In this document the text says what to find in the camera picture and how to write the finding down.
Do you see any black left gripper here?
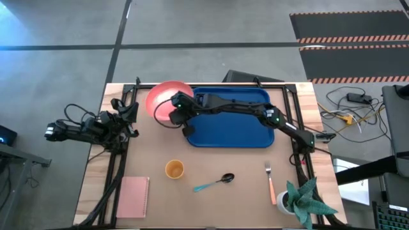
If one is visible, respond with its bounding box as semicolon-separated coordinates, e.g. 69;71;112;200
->
104;98;140;142

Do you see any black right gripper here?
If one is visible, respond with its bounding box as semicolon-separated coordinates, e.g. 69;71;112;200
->
168;91;206;137

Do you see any pink plastic plate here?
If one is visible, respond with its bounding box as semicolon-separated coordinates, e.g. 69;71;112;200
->
145;80;195;122

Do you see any orange plastic cup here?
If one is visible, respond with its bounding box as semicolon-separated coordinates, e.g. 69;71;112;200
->
164;159;185;180

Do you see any blue plastic tray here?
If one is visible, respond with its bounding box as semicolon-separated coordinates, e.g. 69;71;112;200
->
186;86;275;149

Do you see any black angular case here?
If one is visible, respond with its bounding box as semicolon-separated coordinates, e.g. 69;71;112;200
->
222;69;285;84

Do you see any pink spiral notebook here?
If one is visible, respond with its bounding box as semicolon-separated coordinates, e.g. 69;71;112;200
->
116;176;150;219

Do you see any grey metal desk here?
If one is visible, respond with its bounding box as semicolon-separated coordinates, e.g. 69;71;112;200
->
0;143;52;224

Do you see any black device with blue light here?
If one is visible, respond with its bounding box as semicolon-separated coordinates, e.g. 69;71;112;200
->
0;125;19;148

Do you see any green plant in white pot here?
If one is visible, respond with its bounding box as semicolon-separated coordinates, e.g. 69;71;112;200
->
276;177;339;230

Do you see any black power adapter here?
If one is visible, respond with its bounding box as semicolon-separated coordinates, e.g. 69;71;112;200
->
346;92;373;105

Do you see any white box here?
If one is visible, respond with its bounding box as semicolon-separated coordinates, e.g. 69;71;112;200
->
332;158;371;206

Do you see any black mat with orange stripes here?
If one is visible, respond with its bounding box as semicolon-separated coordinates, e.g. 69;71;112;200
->
298;44;409;85
289;10;409;44

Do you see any black desk beam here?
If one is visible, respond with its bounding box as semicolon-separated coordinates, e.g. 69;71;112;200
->
335;155;399;186

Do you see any grey monitor back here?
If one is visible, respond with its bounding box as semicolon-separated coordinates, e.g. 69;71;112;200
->
382;83;409;178

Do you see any black keyboard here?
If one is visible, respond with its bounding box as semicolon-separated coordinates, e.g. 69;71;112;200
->
372;201;409;230

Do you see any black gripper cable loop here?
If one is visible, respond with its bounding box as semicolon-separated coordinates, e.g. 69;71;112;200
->
153;98;183;130

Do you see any black aluminium table frame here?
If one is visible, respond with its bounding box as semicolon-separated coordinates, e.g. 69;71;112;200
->
78;76;346;228

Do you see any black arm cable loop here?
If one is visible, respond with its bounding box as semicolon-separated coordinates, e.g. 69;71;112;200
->
63;103;97;125

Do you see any black spoon with teal handle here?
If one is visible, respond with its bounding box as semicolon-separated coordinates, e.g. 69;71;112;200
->
193;172;235;193

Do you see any silver fork with orange handle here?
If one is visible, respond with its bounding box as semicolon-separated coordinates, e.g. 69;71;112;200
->
265;162;277;206

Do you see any black clamp mount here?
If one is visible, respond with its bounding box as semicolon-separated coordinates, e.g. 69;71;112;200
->
314;132;337;143

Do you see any yellow floor cable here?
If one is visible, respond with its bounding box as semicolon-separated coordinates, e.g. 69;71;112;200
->
318;102;387;134

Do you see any black floor cable tangle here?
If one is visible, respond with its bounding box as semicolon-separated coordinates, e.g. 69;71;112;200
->
319;86;394;144

